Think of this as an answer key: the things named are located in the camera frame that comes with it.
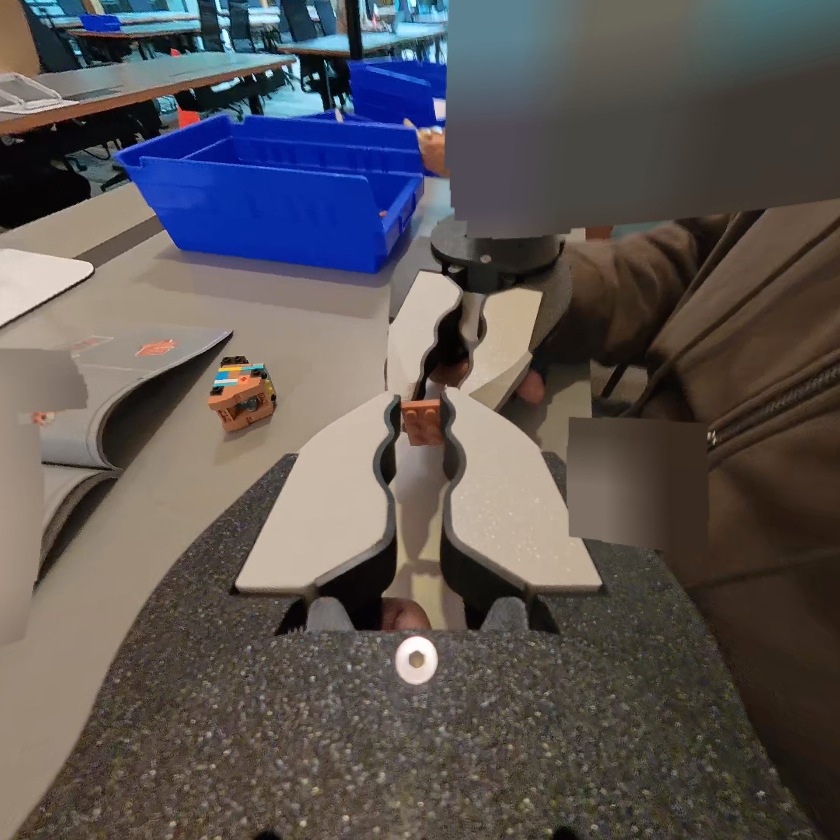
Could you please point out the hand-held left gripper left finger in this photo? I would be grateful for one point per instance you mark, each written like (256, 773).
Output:
(315, 518)

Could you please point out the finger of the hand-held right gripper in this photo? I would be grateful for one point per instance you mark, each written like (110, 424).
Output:
(413, 328)
(508, 341)

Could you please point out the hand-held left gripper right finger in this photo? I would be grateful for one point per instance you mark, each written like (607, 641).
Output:
(518, 518)

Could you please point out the six-stud brown toy brick plate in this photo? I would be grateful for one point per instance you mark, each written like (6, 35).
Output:
(423, 423)

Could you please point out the blue plastic bin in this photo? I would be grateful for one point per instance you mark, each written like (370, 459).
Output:
(275, 190)
(100, 22)
(394, 92)

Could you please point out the person's right forearm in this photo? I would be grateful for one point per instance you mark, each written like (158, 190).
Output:
(623, 295)

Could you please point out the grey desk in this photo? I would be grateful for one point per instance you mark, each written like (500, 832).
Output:
(295, 315)

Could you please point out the person's right hand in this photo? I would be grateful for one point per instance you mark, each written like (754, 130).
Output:
(554, 315)

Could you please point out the tan toy pieces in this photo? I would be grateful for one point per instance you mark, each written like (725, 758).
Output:
(433, 148)

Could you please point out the multicoloured toy brick model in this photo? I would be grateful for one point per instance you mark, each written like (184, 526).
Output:
(243, 394)

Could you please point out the toy brick instruction booklet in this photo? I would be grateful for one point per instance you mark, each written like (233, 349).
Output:
(164, 354)

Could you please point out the person's brown hoodie torso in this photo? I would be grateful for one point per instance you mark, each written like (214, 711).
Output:
(754, 394)

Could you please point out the background office table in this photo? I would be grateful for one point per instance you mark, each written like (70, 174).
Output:
(131, 27)
(367, 40)

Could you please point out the black pole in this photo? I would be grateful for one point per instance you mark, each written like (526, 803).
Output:
(354, 26)

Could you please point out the orange traffic cone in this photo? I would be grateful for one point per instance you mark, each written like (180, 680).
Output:
(189, 118)

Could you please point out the wood-edged background table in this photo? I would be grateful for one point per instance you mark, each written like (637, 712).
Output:
(164, 75)

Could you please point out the row of black office chairs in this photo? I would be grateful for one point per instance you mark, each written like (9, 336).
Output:
(216, 26)

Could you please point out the clear acrylic holder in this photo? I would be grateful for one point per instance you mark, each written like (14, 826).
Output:
(26, 92)

